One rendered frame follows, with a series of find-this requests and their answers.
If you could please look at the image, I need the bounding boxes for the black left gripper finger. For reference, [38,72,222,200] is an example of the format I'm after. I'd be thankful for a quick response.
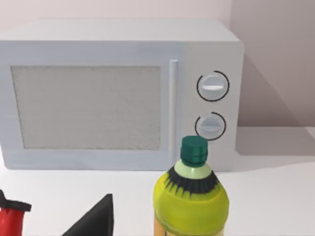
[61,193,116,236]

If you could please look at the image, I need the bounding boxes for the red and black bottle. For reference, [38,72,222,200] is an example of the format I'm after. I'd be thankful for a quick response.
[0,189,32,236]

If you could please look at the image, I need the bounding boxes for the green bottle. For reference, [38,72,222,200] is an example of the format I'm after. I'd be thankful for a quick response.
[152,135,230,236]

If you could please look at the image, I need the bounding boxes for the small microwave knob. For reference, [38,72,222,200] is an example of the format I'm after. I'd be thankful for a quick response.
[194,112,227,141]

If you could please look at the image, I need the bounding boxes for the pale microwave oven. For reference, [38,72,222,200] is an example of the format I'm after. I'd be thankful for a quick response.
[0,19,245,173]

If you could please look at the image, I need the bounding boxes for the large microwave knob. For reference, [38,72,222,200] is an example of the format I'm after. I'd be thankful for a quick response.
[196,70,230,102]

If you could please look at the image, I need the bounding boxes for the microwave door handle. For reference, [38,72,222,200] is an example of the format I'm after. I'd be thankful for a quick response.
[169,59,179,151]

